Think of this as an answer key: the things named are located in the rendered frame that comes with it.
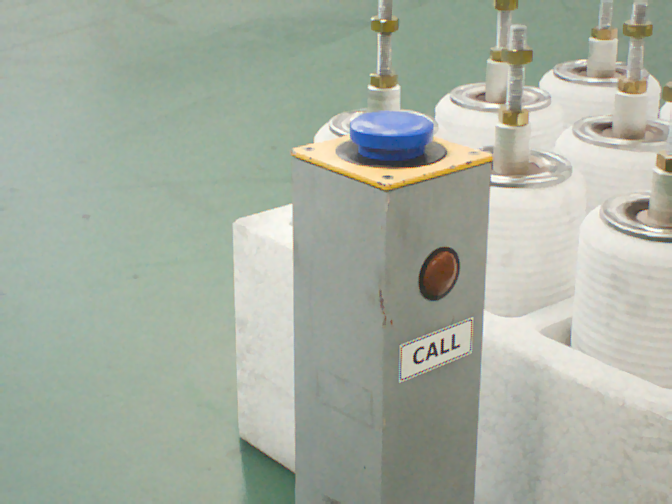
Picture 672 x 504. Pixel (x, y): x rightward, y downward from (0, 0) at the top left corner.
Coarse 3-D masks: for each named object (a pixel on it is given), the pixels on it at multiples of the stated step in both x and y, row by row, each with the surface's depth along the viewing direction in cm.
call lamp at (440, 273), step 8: (440, 256) 59; (448, 256) 60; (432, 264) 59; (440, 264) 59; (448, 264) 60; (456, 264) 60; (432, 272) 59; (440, 272) 59; (448, 272) 60; (456, 272) 60; (424, 280) 59; (432, 280) 59; (440, 280) 59; (448, 280) 60; (432, 288) 59; (440, 288) 60; (448, 288) 60
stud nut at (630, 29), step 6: (624, 24) 83; (630, 24) 82; (636, 24) 82; (642, 24) 82; (648, 24) 82; (624, 30) 83; (630, 30) 82; (636, 30) 82; (642, 30) 82; (648, 30) 82; (630, 36) 82; (636, 36) 82; (642, 36) 82; (648, 36) 82
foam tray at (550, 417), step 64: (256, 256) 89; (256, 320) 91; (512, 320) 74; (256, 384) 93; (512, 384) 72; (576, 384) 68; (640, 384) 67; (512, 448) 73; (576, 448) 69; (640, 448) 65
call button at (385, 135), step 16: (384, 112) 61; (400, 112) 61; (352, 128) 59; (368, 128) 59; (384, 128) 58; (400, 128) 58; (416, 128) 59; (432, 128) 59; (368, 144) 58; (384, 144) 58; (400, 144) 58; (416, 144) 58
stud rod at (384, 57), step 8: (384, 0) 83; (392, 0) 83; (384, 8) 83; (384, 16) 83; (392, 16) 84; (384, 40) 84; (384, 48) 84; (384, 56) 84; (384, 64) 85; (384, 72) 85
